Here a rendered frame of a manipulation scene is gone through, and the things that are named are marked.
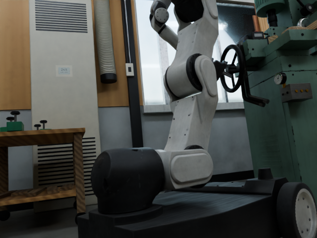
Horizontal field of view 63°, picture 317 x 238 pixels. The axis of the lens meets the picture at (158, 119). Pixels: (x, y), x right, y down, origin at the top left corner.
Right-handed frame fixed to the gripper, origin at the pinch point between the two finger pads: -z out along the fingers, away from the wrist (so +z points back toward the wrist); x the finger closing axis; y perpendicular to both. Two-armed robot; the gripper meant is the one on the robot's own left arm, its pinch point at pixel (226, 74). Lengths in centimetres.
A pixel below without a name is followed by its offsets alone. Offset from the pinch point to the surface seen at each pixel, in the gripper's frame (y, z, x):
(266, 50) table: 10.0, -15.7, 21.3
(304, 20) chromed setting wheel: 25, -30, 47
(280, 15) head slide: 43, -22, 47
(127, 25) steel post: 129, 82, -12
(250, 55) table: 7.9, -8.6, 14.7
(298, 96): -20.0, -31.8, 7.9
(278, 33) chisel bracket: 29, -22, 35
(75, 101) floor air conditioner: 54, 86, -80
